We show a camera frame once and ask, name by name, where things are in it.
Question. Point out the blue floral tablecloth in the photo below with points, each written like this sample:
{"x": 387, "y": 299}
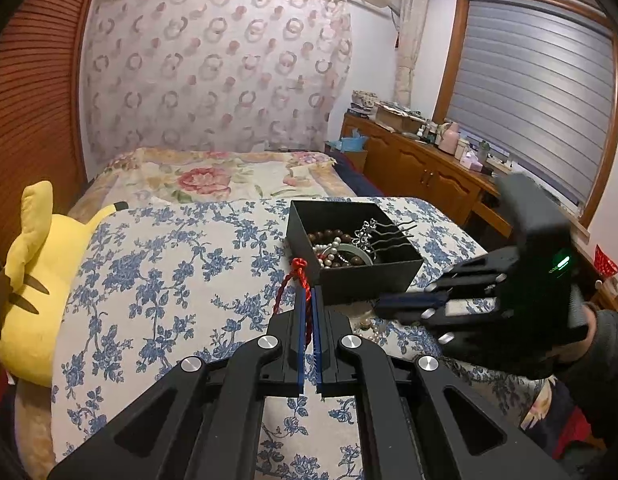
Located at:
{"x": 164, "y": 285}

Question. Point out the person's right forearm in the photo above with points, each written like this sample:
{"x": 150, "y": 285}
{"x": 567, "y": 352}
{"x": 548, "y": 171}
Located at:
{"x": 604, "y": 360}

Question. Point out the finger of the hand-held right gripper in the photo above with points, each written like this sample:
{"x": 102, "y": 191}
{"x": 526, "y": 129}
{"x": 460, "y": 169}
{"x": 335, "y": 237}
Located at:
{"x": 474, "y": 275}
{"x": 409, "y": 307}

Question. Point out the beige cushion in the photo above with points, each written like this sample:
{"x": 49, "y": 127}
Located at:
{"x": 34, "y": 425}

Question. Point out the cream lace window curtain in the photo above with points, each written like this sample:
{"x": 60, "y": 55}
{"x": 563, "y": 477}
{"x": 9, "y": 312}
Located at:
{"x": 409, "y": 50}

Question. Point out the red patterned bag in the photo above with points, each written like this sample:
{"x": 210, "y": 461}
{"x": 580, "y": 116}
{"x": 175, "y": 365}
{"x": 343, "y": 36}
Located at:
{"x": 608, "y": 260}

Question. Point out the yellow plush toy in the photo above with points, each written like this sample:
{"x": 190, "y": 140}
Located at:
{"x": 39, "y": 285}

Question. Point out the pink tissue box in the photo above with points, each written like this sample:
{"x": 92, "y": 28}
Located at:
{"x": 471, "y": 162}

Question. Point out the wooden window frame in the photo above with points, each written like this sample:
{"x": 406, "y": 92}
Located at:
{"x": 449, "y": 60}

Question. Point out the white jar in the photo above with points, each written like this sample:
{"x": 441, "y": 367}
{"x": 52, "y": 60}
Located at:
{"x": 463, "y": 151}

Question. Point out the black jewelry box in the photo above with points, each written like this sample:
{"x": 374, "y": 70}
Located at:
{"x": 364, "y": 280}

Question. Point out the patterned cloth bag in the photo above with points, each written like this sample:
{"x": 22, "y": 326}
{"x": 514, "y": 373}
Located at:
{"x": 365, "y": 101}

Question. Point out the blue tissue box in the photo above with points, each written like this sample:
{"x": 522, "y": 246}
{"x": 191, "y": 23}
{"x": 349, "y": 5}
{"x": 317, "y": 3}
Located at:
{"x": 354, "y": 144}

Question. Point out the pink floral bed blanket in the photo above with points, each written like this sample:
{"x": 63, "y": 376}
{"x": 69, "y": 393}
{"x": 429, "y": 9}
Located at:
{"x": 214, "y": 180}

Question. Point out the pale jade bangle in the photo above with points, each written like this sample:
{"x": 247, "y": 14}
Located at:
{"x": 356, "y": 251}

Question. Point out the cardboard box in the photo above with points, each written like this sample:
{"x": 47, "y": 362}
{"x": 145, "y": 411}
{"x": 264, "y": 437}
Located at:
{"x": 396, "y": 119}

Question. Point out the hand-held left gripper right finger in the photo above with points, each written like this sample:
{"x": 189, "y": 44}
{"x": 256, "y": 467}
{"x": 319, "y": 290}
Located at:
{"x": 316, "y": 330}

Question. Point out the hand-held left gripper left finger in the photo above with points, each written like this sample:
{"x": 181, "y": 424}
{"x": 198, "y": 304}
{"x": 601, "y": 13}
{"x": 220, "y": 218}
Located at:
{"x": 301, "y": 320}

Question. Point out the pink thermos jug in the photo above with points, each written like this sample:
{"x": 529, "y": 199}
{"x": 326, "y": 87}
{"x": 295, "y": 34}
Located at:
{"x": 450, "y": 140}

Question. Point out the dark blue bed sheet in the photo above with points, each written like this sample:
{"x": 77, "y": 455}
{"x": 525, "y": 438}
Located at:
{"x": 359, "y": 182}

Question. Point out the wooden sideboard cabinet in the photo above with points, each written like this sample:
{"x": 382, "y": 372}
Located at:
{"x": 414, "y": 165}

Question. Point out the grey window blind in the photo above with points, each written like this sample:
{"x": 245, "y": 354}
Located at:
{"x": 529, "y": 85}

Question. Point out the brown slatted wardrobe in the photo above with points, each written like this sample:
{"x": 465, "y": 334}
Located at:
{"x": 34, "y": 110}

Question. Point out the silver hair comb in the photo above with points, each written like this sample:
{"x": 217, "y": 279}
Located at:
{"x": 384, "y": 240}

